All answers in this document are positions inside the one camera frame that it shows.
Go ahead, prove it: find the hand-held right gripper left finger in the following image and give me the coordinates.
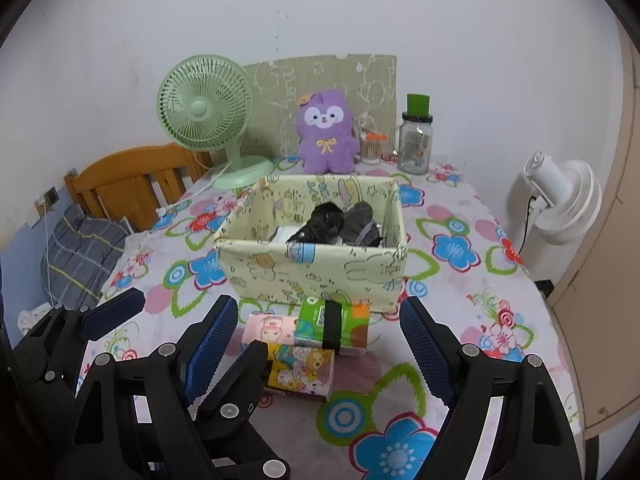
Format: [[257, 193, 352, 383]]
[[70, 295, 240, 480]]

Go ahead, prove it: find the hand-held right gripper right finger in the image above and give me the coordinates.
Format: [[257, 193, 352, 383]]
[[399, 295, 583, 480]]

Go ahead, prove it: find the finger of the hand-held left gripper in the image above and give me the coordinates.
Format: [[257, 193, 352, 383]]
[[10, 287, 147, 401], [192, 341, 291, 480]]

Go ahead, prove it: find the pink cartoon tissue pack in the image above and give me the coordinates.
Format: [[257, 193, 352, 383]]
[[241, 312, 299, 348]]

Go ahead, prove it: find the yellow bear tissue pack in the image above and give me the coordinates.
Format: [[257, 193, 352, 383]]
[[262, 342, 336, 403]]

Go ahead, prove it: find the green tissue pack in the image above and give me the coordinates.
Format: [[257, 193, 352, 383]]
[[292, 296, 372, 357]]

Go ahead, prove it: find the yellow printed storage box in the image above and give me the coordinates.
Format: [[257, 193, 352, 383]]
[[214, 174, 409, 313]]

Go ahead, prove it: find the grey bag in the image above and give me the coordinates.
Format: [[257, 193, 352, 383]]
[[340, 200, 383, 247]]

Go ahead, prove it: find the black plastic bag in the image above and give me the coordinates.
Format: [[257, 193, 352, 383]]
[[287, 202, 346, 246]]

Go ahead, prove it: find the grey plaid pillow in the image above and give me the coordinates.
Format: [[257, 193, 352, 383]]
[[40, 203, 128, 311]]

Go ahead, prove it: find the grey crumpled cloth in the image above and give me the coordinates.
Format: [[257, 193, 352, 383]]
[[17, 302, 56, 334]]

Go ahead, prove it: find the beige door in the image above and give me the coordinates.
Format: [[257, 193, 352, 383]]
[[545, 20, 640, 441]]

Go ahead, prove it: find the white standing fan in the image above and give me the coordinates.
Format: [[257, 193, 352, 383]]
[[522, 150, 603, 248]]

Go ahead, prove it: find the glass jar with green lid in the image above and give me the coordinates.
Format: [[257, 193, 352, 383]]
[[389, 93, 434, 176]]

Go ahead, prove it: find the cotton swab jar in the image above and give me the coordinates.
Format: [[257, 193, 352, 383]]
[[357, 112, 388, 165]]

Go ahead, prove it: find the purple plush toy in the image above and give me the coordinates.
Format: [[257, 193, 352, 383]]
[[295, 88, 361, 174]]

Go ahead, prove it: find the green desk fan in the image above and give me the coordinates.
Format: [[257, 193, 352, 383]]
[[156, 56, 275, 190]]

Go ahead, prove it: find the green printed board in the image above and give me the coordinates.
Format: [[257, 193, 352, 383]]
[[243, 52, 398, 158]]

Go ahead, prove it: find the white charging cable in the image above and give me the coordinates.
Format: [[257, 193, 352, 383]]
[[41, 205, 55, 307]]

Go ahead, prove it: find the white fan cable with plug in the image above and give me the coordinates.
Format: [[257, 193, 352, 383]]
[[156, 175, 231, 218]]

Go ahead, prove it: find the black fan cable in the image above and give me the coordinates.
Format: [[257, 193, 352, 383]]
[[516, 196, 537, 257]]

